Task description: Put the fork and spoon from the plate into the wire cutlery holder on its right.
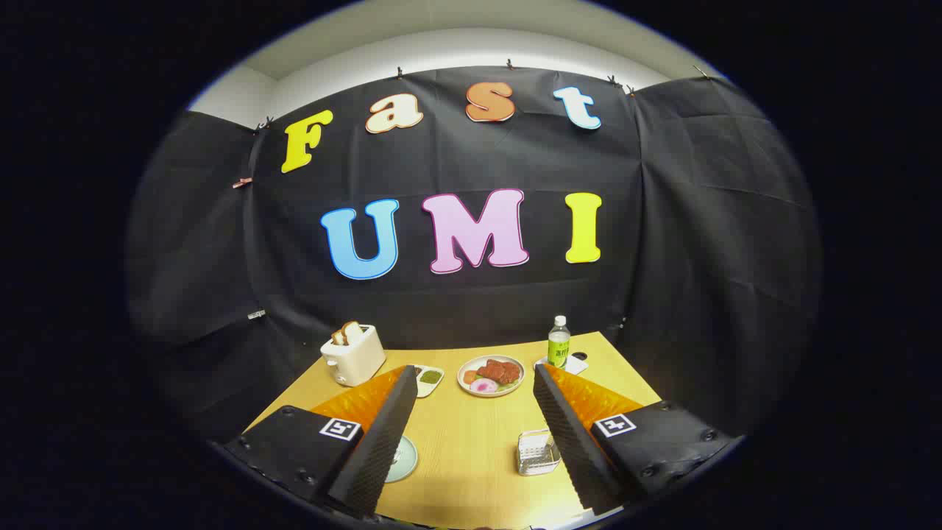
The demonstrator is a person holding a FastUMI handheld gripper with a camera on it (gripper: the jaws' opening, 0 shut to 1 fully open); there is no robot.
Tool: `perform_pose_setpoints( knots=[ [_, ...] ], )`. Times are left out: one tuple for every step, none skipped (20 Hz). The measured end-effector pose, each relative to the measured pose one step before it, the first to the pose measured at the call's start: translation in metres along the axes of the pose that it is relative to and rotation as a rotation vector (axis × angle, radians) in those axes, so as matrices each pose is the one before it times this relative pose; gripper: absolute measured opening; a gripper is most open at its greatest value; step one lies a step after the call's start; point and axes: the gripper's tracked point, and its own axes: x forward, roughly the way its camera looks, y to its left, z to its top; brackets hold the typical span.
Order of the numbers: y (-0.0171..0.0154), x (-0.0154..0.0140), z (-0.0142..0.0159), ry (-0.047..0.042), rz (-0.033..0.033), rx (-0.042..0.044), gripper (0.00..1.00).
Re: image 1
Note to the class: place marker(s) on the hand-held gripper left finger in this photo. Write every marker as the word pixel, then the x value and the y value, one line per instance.
pixel 375 449

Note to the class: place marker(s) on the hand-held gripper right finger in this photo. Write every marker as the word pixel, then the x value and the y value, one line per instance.
pixel 574 442

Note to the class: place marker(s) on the light green plate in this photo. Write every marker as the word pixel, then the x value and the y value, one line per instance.
pixel 403 460

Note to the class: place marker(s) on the white square coaster tray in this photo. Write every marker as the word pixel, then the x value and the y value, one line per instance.
pixel 576 364

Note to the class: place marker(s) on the white divided snack tray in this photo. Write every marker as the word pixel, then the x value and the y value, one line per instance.
pixel 434 384

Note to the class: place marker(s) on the pile of green beans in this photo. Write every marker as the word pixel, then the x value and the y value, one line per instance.
pixel 430 376

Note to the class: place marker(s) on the white toaster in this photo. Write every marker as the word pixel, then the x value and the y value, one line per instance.
pixel 357 357

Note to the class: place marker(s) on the green label drink bottle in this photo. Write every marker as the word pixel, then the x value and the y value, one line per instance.
pixel 558 346

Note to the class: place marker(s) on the brown meat pieces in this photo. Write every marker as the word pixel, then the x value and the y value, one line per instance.
pixel 500 370

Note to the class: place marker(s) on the pink round food slice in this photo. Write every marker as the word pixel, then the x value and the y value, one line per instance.
pixel 484 386

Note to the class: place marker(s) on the white food plate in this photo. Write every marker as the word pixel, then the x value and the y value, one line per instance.
pixel 471 389

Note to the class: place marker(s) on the toast bread slice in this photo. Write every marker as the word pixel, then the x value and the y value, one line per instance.
pixel 352 331
pixel 338 337

